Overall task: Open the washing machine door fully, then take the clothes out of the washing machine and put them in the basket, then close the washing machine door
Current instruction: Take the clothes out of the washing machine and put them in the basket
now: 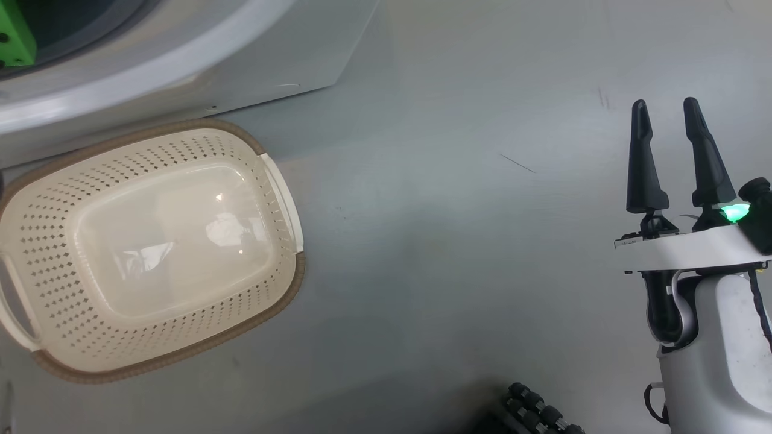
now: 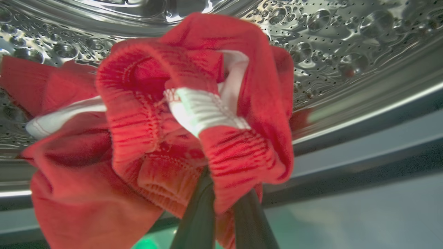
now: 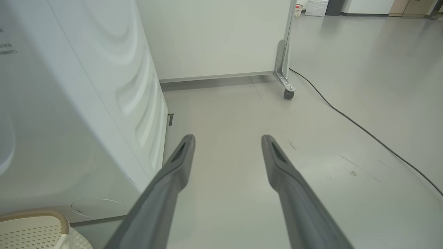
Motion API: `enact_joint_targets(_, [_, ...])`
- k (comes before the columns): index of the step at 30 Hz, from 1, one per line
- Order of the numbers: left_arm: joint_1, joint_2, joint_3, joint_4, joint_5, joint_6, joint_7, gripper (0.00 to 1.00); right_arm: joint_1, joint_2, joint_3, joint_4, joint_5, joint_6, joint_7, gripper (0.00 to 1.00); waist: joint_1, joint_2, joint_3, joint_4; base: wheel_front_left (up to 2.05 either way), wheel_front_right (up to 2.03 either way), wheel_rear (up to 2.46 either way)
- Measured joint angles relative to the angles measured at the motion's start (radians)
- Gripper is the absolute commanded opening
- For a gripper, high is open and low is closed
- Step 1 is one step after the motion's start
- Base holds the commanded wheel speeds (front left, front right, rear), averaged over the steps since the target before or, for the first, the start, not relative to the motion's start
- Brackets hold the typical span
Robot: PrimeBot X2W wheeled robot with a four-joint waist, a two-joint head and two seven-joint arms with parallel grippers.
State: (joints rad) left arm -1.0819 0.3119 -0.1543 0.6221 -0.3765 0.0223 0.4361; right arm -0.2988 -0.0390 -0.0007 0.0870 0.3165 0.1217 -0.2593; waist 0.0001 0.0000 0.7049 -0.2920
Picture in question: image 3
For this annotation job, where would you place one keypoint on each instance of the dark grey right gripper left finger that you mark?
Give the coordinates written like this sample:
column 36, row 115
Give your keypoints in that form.
column 162, row 193

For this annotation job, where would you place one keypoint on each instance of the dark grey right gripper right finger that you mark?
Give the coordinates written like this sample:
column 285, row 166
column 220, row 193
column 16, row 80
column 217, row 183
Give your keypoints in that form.
column 297, row 204

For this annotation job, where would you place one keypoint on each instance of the white washing machine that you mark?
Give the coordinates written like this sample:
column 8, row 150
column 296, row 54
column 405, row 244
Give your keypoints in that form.
column 69, row 121

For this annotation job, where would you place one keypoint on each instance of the cream perforated laundry basket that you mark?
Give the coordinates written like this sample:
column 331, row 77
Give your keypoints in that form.
column 31, row 231

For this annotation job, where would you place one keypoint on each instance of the small wicker basket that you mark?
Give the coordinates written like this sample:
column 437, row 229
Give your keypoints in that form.
column 298, row 11

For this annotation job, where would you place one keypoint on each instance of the black caster wheel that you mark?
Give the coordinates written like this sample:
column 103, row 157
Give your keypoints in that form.
column 288, row 94

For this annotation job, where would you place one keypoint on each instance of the metal partition leg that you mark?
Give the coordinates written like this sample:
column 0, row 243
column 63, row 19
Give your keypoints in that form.
column 282, row 58

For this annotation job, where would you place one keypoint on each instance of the white partition panel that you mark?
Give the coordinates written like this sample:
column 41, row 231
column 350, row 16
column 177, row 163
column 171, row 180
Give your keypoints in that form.
column 214, row 38

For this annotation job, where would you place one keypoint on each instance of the white storage box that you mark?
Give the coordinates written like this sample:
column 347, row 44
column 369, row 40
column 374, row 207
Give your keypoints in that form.
column 316, row 7

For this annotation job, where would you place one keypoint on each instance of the white cabinet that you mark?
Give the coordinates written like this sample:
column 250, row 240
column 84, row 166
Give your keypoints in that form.
column 367, row 7

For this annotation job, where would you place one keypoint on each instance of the beige wooden cabinet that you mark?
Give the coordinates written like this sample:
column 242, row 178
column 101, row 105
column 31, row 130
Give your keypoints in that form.
column 412, row 7

